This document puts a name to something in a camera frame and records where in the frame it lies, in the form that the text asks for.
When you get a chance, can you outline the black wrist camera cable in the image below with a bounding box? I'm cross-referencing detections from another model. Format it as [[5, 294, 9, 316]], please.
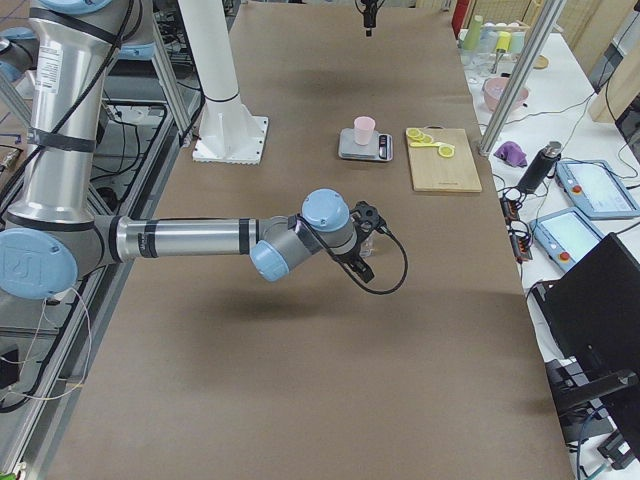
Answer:
[[319, 222, 409, 296]]

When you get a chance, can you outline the pink plastic cup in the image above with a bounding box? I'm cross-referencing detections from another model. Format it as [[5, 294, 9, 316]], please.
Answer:
[[353, 116, 376, 146]]

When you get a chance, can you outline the bamboo cutting board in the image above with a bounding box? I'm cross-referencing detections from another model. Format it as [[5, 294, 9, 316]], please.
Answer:
[[405, 127, 482, 193]]

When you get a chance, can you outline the pink bowl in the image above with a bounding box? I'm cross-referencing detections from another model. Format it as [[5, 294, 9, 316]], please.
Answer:
[[481, 75, 531, 112]]

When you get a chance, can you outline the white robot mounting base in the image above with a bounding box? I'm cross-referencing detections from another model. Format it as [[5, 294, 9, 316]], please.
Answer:
[[179, 0, 269, 165]]

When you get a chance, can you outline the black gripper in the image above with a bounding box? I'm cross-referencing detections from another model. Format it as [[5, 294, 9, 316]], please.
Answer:
[[338, 201, 382, 283]]

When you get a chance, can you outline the silver digital kitchen scale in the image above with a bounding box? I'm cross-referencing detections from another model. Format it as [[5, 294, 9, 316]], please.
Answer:
[[338, 128, 394, 162]]

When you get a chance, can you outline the black overhead camera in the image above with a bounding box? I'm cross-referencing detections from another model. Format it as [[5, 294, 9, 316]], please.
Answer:
[[354, 0, 384, 37]]

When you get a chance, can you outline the black monitor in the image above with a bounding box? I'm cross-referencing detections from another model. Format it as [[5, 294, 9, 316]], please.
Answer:
[[543, 234, 639, 378]]

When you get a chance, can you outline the yellow plastic knife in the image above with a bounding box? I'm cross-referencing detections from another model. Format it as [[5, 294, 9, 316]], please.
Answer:
[[409, 142, 442, 148]]

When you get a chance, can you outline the teach pendant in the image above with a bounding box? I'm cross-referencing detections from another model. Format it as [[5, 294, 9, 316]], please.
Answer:
[[529, 207, 604, 272], [556, 160, 639, 220]]

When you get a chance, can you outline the lemon slice front pair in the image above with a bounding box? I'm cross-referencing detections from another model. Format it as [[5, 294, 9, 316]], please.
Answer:
[[437, 144, 455, 158]]

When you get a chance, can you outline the green cup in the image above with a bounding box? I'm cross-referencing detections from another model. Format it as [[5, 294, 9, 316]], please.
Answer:
[[461, 15, 484, 52]]

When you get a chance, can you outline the near teach pendant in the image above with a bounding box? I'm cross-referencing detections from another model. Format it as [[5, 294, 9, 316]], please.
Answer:
[[529, 207, 604, 272]]

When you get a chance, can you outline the clear glass sauce bottle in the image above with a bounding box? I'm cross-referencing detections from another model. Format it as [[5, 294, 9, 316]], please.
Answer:
[[359, 233, 375, 259]]

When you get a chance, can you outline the far teach pendant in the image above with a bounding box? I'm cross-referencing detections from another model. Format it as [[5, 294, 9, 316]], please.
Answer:
[[556, 160, 639, 220]]

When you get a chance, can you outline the purple cloth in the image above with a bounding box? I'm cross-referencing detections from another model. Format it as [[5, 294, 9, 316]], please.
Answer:
[[494, 141, 528, 167]]

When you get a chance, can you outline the aluminium frame post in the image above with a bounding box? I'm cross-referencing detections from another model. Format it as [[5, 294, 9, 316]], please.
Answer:
[[478, 0, 567, 157]]

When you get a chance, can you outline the black power strip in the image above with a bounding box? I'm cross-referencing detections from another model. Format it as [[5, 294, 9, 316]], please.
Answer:
[[500, 198, 533, 264]]

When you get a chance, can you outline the black thermos bottle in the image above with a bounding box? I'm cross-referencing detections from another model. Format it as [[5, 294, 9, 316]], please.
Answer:
[[516, 141, 562, 194]]

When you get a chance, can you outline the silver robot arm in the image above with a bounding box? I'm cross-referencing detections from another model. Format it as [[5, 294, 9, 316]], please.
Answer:
[[1, 1, 385, 300]]

